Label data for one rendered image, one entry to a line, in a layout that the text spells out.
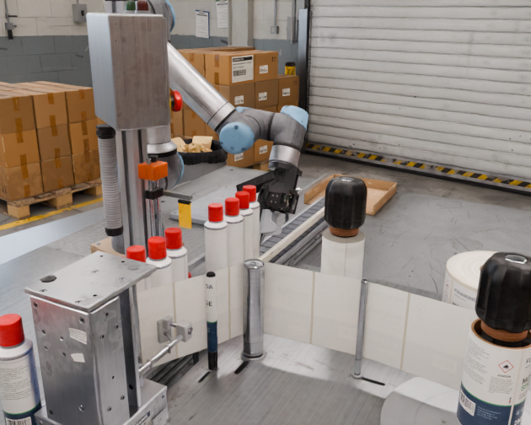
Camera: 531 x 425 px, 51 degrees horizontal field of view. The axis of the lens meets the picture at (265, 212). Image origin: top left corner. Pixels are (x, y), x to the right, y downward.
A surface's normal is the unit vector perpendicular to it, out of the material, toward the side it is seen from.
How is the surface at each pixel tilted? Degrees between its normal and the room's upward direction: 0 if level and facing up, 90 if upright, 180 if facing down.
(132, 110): 90
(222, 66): 90
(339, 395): 0
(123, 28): 90
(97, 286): 0
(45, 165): 89
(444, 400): 0
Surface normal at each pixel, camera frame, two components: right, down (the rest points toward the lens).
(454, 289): -0.94, 0.10
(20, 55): 0.78, 0.22
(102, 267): 0.01, -0.94
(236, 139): -0.25, 0.36
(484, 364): -0.74, 0.22
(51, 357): -0.45, 0.29
